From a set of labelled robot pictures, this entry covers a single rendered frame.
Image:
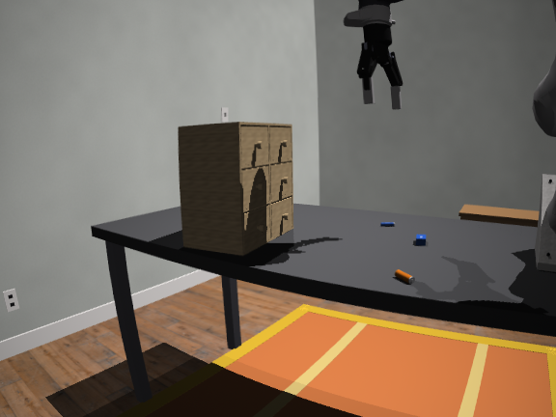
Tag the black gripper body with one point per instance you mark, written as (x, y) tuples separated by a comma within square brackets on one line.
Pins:
[(379, 35)]

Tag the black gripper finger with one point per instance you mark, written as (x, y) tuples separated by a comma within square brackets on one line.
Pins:
[(366, 69), (392, 71)]

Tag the light wooden chest of drawers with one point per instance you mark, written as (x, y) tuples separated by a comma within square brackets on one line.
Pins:
[(211, 188)]

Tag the orange and grey battery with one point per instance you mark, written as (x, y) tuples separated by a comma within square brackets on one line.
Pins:
[(406, 277)]

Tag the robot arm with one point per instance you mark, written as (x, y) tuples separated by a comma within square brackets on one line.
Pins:
[(544, 99)]

